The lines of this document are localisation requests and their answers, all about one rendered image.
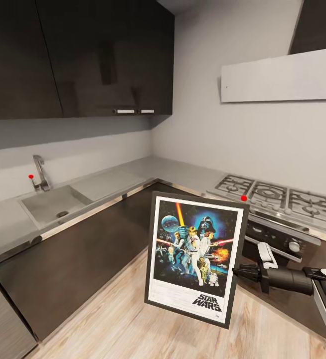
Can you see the burner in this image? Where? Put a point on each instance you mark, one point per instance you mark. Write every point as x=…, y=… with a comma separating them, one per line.
x=295, y=203

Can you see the range hood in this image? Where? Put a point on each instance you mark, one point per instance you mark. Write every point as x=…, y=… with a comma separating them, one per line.
x=298, y=75

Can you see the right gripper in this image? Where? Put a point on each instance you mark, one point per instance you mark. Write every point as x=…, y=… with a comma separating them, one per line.
x=281, y=277

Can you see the drop in sink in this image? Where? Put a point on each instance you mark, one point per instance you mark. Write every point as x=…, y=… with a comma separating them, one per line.
x=53, y=205

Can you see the poster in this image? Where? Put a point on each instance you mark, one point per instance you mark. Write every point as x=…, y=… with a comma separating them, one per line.
x=194, y=243

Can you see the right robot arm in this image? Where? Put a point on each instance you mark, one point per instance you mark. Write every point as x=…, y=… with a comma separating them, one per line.
x=308, y=281

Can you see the cabinet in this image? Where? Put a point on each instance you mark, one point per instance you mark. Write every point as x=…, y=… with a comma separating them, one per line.
x=110, y=57
x=27, y=85

